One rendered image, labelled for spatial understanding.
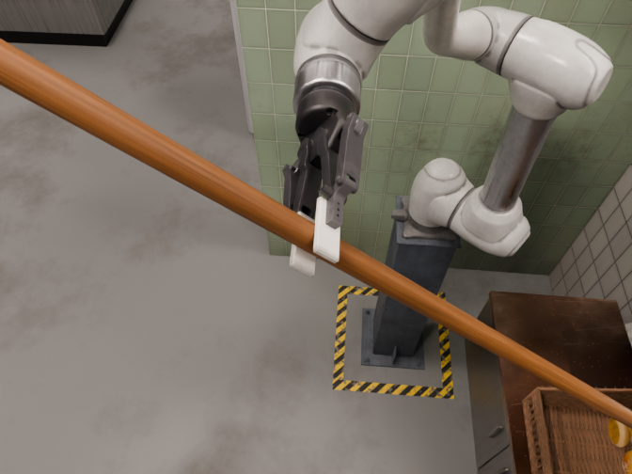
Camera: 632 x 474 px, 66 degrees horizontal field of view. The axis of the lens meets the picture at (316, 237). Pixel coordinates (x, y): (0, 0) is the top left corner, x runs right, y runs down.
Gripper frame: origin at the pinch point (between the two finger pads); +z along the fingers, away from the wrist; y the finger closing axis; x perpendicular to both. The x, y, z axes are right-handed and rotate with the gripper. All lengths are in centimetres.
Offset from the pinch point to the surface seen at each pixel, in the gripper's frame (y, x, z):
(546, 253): 57, -203, -123
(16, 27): 310, 79, -323
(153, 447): 198, -72, -18
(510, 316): 55, -148, -65
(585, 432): 42, -161, -21
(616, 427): 33, -163, -21
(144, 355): 209, -60, -61
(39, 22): 292, 67, -323
